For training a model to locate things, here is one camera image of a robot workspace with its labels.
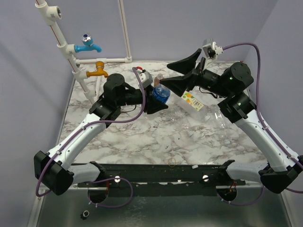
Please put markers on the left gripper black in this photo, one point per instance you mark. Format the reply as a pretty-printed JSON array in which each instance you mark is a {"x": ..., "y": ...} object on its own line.
[{"x": 152, "y": 105}]

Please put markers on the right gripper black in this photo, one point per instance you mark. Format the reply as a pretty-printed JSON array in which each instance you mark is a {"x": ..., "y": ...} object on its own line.
[{"x": 197, "y": 73}]

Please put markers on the blue label water bottle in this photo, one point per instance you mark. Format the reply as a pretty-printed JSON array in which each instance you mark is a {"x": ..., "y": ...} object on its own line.
[{"x": 161, "y": 93}]

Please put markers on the golden energy drink bottle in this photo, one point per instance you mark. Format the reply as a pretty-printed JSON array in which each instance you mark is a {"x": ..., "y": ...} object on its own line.
[{"x": 157, "y": 79}]

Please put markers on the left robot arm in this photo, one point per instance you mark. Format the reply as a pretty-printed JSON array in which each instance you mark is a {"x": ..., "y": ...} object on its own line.
[{"x": 53, "y": 168}]

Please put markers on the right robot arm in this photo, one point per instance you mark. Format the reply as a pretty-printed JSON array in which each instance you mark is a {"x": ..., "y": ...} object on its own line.
[{"x": 283, "y": 165}]

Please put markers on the orange label clear bottle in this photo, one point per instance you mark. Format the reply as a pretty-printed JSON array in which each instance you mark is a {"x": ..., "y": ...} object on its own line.
[{"x": 193, "y": 107}]

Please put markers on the orange faucet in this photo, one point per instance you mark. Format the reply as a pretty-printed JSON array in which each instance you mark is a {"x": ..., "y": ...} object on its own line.
[{"x": 99, "y": 71}]

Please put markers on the blue faucet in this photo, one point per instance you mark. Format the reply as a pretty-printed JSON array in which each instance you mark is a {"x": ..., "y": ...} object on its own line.
[{"x": 88, "y": 44}]

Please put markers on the small black white knob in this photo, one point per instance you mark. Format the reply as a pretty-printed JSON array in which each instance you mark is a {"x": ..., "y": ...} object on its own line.
[{"x": 84, "y": 215}]

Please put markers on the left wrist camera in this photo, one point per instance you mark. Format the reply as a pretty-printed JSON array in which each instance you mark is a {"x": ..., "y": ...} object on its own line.
[{"x": 145, "y": 77}]

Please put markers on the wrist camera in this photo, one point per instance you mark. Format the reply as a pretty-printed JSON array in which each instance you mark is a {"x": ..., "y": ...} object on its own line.
[
  {"x": 145, "y": 77},
  {"x": 212, "y": 51}
]

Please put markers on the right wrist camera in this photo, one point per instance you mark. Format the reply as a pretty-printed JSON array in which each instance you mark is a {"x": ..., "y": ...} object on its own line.
[{"x": 212, "y": 51}]

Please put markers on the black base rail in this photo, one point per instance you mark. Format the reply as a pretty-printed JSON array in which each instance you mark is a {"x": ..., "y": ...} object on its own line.
[{"x": 122, "y": 180}]

